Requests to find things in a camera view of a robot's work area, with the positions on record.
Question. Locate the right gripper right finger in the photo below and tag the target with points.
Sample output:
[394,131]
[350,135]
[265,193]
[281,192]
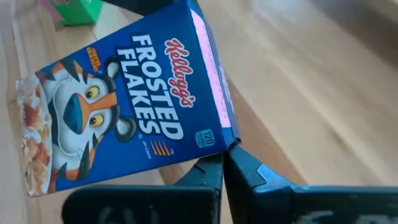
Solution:
[264,199]

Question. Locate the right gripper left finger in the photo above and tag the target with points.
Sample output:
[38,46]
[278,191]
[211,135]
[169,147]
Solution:
[140,205]

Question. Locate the blue Frosted Flakes cereal box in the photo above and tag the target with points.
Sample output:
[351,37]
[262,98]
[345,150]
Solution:
[140,93]

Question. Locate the green Apple Jacks cereal box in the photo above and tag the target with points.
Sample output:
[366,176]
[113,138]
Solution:
[77,12]

